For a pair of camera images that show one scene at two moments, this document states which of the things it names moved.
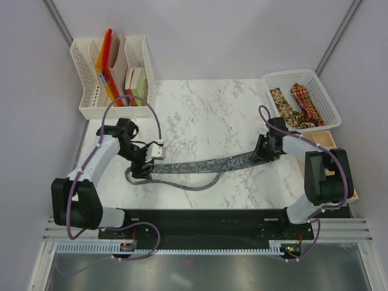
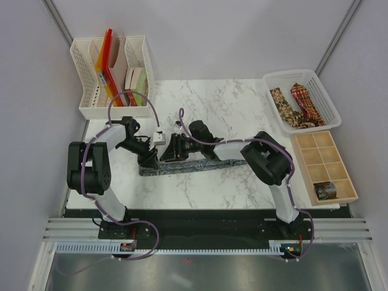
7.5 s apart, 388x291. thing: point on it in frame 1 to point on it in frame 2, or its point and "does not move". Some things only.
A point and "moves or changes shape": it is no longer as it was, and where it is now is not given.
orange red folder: (103, 70) does not move
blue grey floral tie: (219, 164) moves or changes shape
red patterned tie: (301, 96) does not move
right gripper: (259, 153) to (174, 150)
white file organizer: (93, 97) does not move
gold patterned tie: (292, 117) does not move
